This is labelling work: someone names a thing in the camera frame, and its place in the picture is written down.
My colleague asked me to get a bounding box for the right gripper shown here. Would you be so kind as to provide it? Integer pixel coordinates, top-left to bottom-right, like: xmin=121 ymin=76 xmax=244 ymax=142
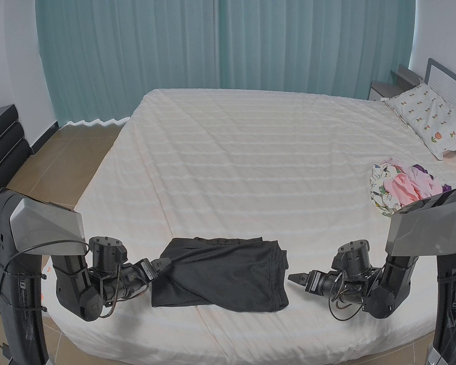
xmin=288 ymin=270 xmax=337 ymax=296

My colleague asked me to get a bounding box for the bed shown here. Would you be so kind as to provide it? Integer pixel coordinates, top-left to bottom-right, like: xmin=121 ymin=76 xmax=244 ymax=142
xmin=42 ymin=57 xmax=456 ymax=362

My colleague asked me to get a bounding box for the grey white bedside table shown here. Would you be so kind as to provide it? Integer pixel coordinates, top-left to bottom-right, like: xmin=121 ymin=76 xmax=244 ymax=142
xmin=369 ymin=65 xmax=422 ymax=102

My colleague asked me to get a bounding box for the black chest of drawers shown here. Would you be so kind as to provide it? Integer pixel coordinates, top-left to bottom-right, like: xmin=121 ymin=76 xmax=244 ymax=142
xmin=0 ymin=104 xmax=32 ymax=217

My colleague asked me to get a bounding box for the blue-green curtain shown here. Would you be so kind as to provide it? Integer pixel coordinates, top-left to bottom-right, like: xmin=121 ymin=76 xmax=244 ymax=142
xmin=35 ymin=0 xmax=416 ymax=126

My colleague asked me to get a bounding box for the pink garment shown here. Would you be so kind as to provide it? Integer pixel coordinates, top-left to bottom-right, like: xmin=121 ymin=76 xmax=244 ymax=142
xmin=382 ymin=158 xmax=435 ymax=206

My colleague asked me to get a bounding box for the black T-shirt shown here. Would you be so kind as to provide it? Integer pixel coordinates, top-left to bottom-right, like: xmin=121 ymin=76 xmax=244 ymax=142
xmin=151 ymin=236 xmax=290 ymax=313

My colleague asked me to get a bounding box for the purple garment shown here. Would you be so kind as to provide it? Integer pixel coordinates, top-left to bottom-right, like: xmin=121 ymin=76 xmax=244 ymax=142
xmin=410 ymin=164 xmax=453 ymax=195

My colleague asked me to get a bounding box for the white printed pillow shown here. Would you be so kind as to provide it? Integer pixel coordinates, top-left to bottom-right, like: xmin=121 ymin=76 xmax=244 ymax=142
xmin=381 ymin=81 xmax=456 ymax=161

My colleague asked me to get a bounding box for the white printed garment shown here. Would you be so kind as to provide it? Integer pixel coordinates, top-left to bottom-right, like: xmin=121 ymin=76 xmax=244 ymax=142
xmin=370 ymin=163 xmax=401 ymax=217

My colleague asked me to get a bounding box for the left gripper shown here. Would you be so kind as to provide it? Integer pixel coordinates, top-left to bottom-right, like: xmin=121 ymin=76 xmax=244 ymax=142
xmin=120 ymin=256 xmax=172 ymax=297

